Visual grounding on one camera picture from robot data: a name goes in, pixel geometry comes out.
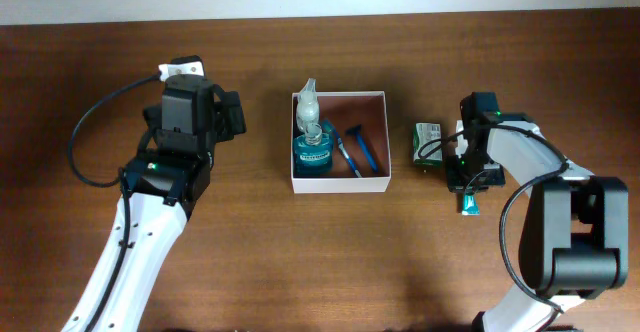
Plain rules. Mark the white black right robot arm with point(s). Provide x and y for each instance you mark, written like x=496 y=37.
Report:
x=563 y=233

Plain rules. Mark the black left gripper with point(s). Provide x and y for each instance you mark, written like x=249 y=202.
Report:
x=226 y=117

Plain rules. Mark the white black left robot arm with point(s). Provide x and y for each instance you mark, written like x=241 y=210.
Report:
x=159 y=188

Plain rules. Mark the green red toothpaste tube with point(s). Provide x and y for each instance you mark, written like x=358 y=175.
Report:
x=469 y=205

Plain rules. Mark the blue disposable razor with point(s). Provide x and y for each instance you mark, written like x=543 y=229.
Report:
x=355 y=131

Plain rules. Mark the green white soap packet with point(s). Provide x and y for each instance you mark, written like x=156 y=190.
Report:
x=427 y=150

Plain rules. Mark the pink open cardboard box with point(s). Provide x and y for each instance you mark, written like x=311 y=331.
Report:
x=345 y=110

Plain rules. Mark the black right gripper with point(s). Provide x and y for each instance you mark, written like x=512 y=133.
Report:
x=456 y=181

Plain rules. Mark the blue white toothbrush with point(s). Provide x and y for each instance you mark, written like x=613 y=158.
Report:
x=331 y=129

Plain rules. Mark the green Listerine mouthwash bottle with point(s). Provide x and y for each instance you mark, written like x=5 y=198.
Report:
x=312 y=151

